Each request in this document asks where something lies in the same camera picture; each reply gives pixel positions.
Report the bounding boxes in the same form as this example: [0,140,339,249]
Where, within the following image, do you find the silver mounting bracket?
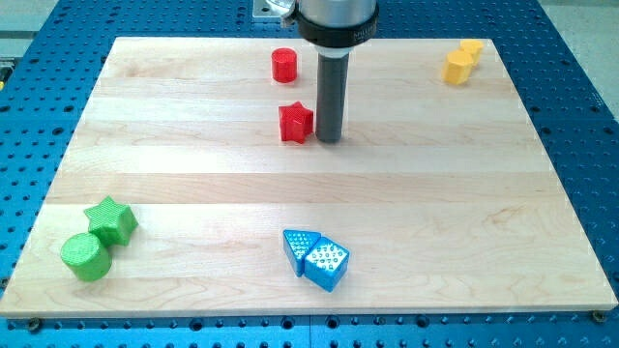
[252,0,284,18]

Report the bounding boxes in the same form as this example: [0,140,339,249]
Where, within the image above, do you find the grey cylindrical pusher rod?
[315,54,349,143]

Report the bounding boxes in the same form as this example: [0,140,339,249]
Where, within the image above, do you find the blue cube block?
[304,237,350,292]

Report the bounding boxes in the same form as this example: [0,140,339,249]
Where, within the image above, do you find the yellow hexagon block rear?
[459,39,485,67]

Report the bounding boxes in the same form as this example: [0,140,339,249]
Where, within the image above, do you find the green star block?
[84,196,138,247]

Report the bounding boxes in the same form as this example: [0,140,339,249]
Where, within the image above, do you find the right board corner screw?
[591,310,607,324]

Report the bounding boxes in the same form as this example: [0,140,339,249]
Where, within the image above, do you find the blue triangle block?
[282,229,322,277]

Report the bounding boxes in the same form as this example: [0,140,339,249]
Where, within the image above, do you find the yellow hexagon block front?
[441,50,474,85]

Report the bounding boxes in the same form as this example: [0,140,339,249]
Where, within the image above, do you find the board corner screw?
[26,318,42,332]
[591,310,607,324]

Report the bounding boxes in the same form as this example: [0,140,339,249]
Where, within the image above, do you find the light wooden board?
[1,37,617,318]

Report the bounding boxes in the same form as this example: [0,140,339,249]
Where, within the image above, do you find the red cylinder block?
[271,47,297,83]

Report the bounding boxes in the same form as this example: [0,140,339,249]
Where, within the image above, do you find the left board corner screw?
[26,318,42,332]

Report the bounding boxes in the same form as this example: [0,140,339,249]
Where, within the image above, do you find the green cylinder block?
[60,233,112,282]

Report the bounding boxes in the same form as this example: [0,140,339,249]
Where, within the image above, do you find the yellow hexagon block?
[459,39,485,67]
[441,50,474,85]

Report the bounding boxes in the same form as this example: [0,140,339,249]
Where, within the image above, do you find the red star block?
[279,101,313,144]

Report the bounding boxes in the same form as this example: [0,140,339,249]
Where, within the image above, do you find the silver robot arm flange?
[269,0,379,59]

